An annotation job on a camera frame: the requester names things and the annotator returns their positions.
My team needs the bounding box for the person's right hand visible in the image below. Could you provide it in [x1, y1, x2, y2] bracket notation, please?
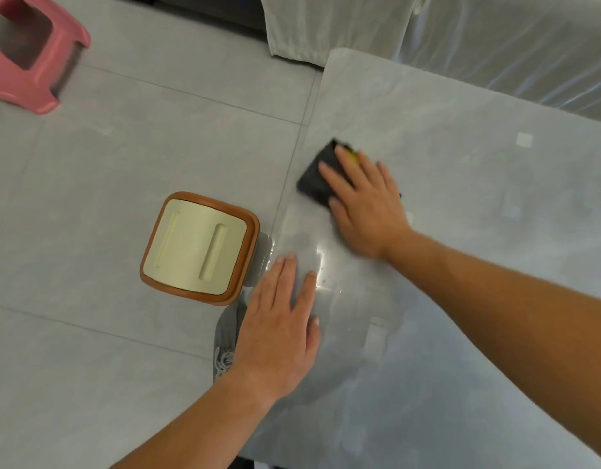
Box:
[318, 145, 415, 263]

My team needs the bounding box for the person's left hand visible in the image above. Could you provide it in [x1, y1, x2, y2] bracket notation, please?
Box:
[230, 254, 322, 402]

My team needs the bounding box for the black and yellow sponge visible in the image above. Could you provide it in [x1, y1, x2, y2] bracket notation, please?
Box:
[296, 138, 403, 209]

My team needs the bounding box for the person's right forearm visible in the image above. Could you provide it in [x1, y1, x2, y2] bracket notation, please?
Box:
[386, 228, 601, 465]

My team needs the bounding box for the person's left forearm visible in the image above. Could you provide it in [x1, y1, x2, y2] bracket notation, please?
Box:
[110, 373, 277, 469]

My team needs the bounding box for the grey laced shoe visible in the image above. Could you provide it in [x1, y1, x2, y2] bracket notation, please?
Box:
[213, 300, 248, 385]

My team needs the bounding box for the brown and cream trash bin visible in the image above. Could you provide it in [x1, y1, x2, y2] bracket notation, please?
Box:
[139, 191, 275, 307]

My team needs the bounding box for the white fabric sofa cover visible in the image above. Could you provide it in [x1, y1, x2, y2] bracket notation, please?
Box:
[258, 0, 431, 69]

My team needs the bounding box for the dark sofa base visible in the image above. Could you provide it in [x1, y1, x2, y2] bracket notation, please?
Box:
[114, 0, 271, 43]

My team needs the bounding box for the pink plastic stool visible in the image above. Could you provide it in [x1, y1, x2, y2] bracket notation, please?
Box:
[0, 0, 92, 116]

